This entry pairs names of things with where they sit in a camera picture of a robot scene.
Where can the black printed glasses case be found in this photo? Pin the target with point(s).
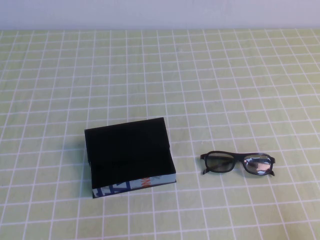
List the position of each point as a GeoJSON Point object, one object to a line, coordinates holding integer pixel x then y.
{"type": "Point", "coordinates": [125, 145]}

